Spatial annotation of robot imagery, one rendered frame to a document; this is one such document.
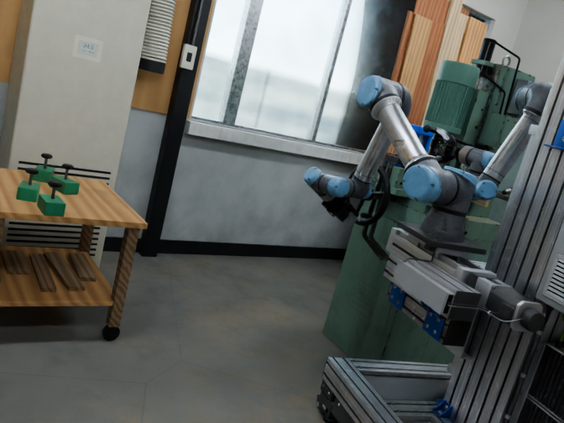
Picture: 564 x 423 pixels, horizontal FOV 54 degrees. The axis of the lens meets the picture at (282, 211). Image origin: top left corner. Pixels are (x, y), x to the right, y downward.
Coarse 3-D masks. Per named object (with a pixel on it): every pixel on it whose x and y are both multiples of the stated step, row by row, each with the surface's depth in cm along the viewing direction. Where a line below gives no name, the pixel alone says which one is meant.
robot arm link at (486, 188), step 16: (528, 96) 205; (544, 96) 199; (528, 112) 200; (528, 128) 200; (512, 144) 202; (496, 160) 205; (512, 160) 203; (480, 176) 208; (496, 176) 204; (480, 192) 204; (496, 192) 204
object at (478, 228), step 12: (396, 204) 258; (384, 216) 264; (396, 216) 258; (408, 216) 252; (420, 216) 245; (468, 216) 273; (468, 228) 260; (480, 228) 264; (492, 228) 269; (480, 240) 267; (492, 240) 272
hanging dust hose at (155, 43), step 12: (156, 0) 286; (168, 0) 287; (156, 12) 287; (168, 12) 289; (156, 24) 289; (168, 24) 292; (144, 36) 291; (156, 36) 290; (168, 36) 294; (144, 48) 291; (156, 48) 292; (144, 60) 292; (156, 60) 293; (156, 72) 296
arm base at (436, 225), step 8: (432, 208) 190; (440, 208) 186; (432, 216) 188; (440, 216) 186; (448, 216) 185; (456, 216) 185; (464, 216) 187; (424, 224) 190; (432, 224) 187; (440, 224) 186; (448, 224) 185; (456, 224) 185; (464, 224) 189; (432, 232) 186; (440, 232) 185; (448, 232) 185; (456, 232) 185; (464, 232) 191; (448, 240) 185; (456, 240) 186
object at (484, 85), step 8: (496, 64) 260; (488, 72) 263; (496, 72) 259; (480, 80) 266; (488, 80) 262; (496, 80) 260; (480, 88) 266; (488, 88) 262; (488, 104) 262; (480, 128) 264
